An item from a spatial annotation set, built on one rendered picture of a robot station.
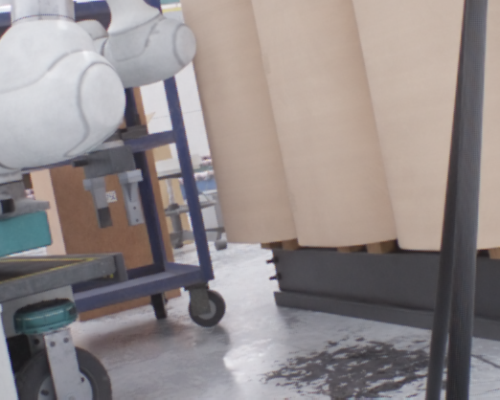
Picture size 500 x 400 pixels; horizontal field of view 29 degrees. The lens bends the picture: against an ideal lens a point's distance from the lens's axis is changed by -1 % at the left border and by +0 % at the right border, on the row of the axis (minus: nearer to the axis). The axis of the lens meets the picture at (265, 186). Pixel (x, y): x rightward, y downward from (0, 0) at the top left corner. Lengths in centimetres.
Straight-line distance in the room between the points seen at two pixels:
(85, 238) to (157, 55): 154
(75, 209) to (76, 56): 175
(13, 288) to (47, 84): 34
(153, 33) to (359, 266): 87
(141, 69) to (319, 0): 49
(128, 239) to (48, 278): 165
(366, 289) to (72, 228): 121
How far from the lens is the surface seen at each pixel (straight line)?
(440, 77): 171
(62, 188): 319
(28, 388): 170
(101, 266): 165
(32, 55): 150
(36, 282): 160
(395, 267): 219
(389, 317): 223
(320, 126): 209
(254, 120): 245
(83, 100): 145
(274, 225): 246
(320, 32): 208
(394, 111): 182
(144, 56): 175
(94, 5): 257
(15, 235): 161
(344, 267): 239
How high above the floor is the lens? 46
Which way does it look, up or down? 3 degrees down
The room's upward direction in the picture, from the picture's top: 11 degrees counter-clockwise
